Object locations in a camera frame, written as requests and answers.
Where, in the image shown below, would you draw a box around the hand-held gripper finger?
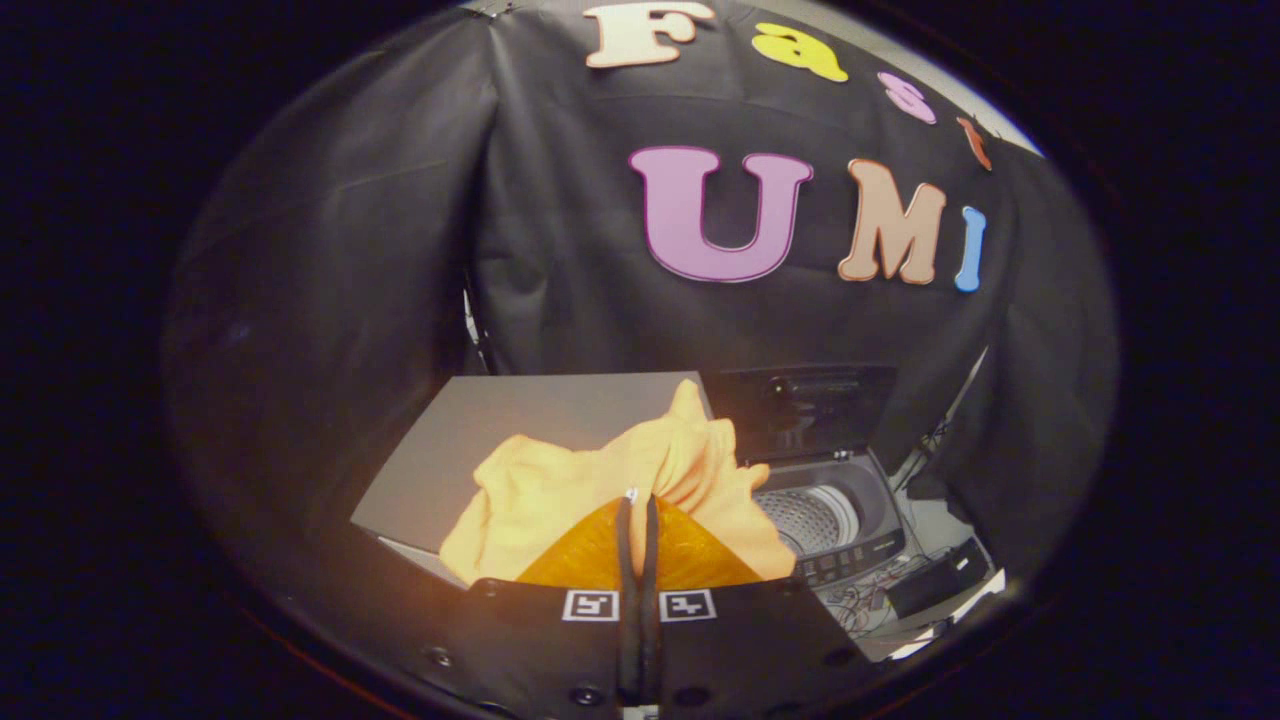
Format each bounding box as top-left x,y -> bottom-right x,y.
395,490 -> 642,713
641,495 -> 881,715

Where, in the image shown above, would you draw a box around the grey washing machine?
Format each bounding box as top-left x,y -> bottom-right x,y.
748,450 -> 908,593

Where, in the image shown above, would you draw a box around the black power adapter box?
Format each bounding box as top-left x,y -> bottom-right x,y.
885,538 -> 993,620

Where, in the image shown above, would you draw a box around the orange cloth garment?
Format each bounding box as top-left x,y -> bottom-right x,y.
439,378 -> 799,589

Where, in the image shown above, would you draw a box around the black stand with cables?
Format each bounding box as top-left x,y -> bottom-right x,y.
895,348 -> 991,493

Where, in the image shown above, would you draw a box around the grey and white cabinet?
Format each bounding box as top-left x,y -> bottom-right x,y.
350,371 -> 715,591

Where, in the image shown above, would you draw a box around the thin tangled cables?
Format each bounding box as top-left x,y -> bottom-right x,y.
822,575 -> 906,643

